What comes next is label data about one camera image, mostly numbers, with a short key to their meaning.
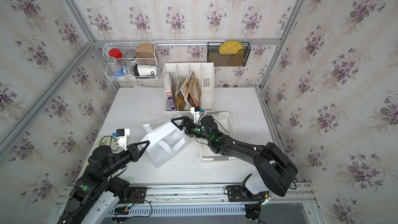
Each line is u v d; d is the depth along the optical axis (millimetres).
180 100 908
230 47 946
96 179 504
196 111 732
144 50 882
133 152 594
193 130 683
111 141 593
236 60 980
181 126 662
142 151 649
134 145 611
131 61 943
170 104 930
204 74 1029
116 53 919
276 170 425
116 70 905
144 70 930
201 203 720
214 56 952
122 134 614
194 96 980
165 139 702
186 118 674
